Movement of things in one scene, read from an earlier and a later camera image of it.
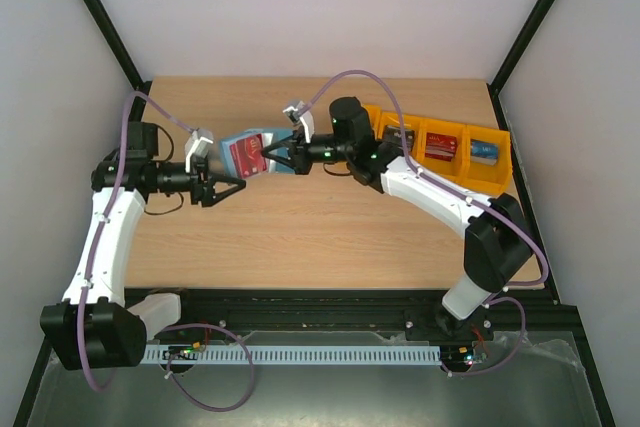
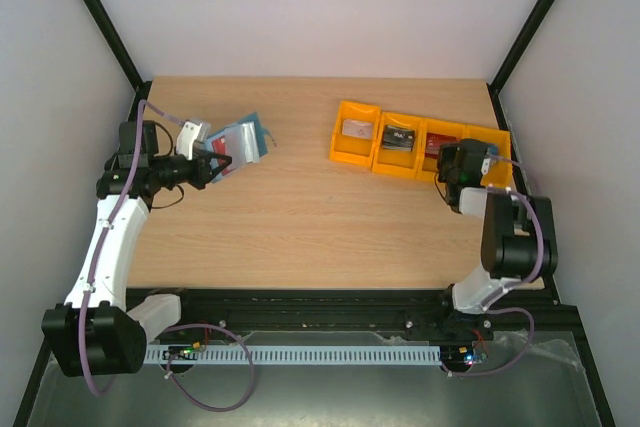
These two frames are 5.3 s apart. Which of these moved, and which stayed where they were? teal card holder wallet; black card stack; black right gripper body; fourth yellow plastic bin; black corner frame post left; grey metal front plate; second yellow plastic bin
Moved: black right gripper body; teal card holder wallet
Stayed: fourth yellow plastic bin; black card stack; second yellow plastic bin; black corner frame post left; grey metal front plate
